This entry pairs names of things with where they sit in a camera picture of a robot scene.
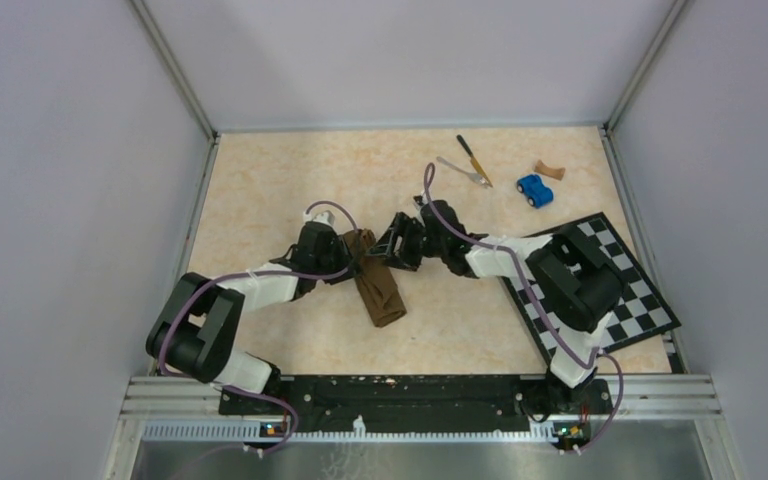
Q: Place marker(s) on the black white checkerboard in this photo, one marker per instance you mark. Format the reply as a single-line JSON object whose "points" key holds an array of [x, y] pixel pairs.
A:
{"points": [[642, 312]]}

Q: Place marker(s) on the blue toy car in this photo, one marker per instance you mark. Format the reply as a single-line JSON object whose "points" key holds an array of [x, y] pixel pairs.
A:
{"points": [[535, 191]]}

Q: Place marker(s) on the brown cloth napkin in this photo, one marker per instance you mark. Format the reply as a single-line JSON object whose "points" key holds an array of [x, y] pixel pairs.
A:
{"points": [[375, 282]]}

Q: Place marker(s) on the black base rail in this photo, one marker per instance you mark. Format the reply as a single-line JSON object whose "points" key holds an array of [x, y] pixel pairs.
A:
{"points": [[405, 404]]}

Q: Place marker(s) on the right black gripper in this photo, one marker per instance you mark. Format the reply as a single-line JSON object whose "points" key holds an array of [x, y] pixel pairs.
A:
{"points": [[402, 226]]}

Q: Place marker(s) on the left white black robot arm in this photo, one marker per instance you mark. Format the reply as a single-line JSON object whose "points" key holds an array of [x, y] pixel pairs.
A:
{"points": [[194, 335]]}

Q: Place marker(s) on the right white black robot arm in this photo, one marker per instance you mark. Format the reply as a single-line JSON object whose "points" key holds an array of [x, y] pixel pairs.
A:
{"points": [[564, 275]]}

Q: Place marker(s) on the aluminium frame rail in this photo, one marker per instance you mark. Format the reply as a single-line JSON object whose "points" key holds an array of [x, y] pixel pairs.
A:
{"points": [[669, 397]]}

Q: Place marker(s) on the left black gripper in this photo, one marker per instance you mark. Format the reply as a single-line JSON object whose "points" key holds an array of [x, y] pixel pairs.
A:
{"points": [[337, 244]]}

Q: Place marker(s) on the black-handled knife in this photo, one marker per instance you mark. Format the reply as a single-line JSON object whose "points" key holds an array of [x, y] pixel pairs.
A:
{"points": [[472, 158]]}

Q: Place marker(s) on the small brown wooden piece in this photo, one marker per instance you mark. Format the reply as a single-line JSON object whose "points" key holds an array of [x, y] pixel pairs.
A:
{"points": [[556, 173]]}

